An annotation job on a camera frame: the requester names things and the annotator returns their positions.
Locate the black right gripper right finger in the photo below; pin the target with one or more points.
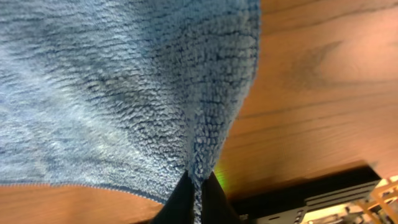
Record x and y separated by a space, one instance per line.
215 206

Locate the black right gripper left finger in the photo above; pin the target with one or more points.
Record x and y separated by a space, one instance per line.
179 207

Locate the blue microfiber cloth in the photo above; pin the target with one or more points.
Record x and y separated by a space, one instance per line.
123 95

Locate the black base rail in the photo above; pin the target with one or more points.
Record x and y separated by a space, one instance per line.
357 195

